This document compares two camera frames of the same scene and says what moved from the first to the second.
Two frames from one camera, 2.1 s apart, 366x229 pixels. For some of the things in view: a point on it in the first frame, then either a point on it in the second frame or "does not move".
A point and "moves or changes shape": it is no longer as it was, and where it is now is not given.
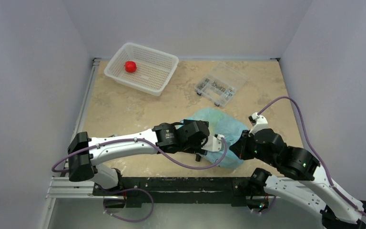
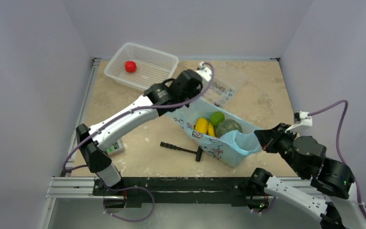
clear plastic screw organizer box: x=220 y=84 does not move
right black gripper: x=237 y=150 to x=271 y=139
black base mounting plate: x=184 y=192 does not move
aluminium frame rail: x=60 y=187 does not move
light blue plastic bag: x=219 y=126 moves or changes shape
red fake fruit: x=130 y=67 does not move
